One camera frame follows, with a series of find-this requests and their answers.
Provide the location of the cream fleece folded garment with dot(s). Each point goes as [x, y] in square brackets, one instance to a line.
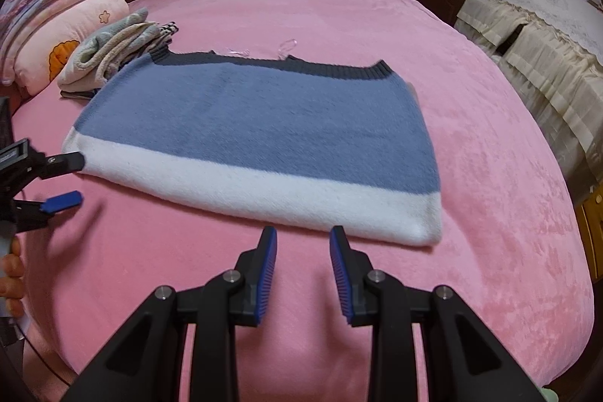
[103, 63]

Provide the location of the wooden cabinet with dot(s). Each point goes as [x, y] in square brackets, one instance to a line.
[592, 232]

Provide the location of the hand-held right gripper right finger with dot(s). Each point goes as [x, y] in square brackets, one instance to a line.
[340, 275]

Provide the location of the blue white beige knit sweater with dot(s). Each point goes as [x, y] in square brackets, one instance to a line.
[259, 138]

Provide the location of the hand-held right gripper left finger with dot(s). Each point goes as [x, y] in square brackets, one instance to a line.
[264, 275]

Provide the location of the pink bed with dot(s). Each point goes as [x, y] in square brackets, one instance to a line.
[490, 204]

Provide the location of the cream lace-covered furniture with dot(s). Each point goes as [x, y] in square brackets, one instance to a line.
[541, 53]

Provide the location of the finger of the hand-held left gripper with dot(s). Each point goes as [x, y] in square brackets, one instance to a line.
[61, 200]
[66, 162]

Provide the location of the pink pillow with orange print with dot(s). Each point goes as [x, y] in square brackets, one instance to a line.
[80, 34]

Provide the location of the clear pink clothes hanger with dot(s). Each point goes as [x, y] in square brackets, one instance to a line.
[286, 46]

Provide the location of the grey diamond-pattern folded knit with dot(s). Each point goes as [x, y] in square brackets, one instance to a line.
[122, 25]

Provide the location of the stack of folded grey clothes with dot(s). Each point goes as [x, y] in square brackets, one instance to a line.
[167, 30]

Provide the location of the person's left hand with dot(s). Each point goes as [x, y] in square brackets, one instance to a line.
[12, 275]

